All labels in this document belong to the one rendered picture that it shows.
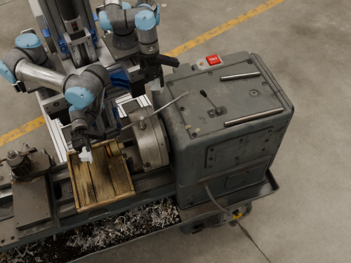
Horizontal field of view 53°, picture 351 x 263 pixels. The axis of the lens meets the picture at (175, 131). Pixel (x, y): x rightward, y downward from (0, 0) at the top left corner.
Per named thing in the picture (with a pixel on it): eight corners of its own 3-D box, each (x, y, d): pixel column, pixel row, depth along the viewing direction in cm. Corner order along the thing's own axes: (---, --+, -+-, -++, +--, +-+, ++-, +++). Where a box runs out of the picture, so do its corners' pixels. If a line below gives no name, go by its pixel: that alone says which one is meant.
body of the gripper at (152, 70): (141, 74, 150) (136, 49, 142) (160, 69, 152) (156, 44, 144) (145, 83, 145) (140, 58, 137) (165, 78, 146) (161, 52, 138)
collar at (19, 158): (22, 149, 169) (20, 146, 167) (24, 163, 165) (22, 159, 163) (6, 154, 168) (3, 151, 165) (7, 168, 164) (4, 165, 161)
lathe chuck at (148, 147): (144, 123, 196) (141, 94, 168) (162, 174, 185) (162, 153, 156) (129, 128, 195) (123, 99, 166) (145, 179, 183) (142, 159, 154)
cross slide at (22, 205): (42, 148, 192) (39, 144, 188) (53, 220, 169) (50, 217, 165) (11, 158, 189) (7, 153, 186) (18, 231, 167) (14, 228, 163)
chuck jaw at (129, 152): (142, 141, 171) (149, 160, 164) (143, 147, 175) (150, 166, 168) (120, 148, 170) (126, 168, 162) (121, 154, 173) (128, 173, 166)
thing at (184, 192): (230, 160, 290) (244, 92, 218) (256, 212, 265) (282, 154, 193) (161, 182, 280) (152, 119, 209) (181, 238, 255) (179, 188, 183)
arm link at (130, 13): (125, 3, 143) (125, 14, 134) (153, 1, 143) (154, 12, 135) (128, 22, 148) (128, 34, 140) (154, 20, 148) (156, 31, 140)
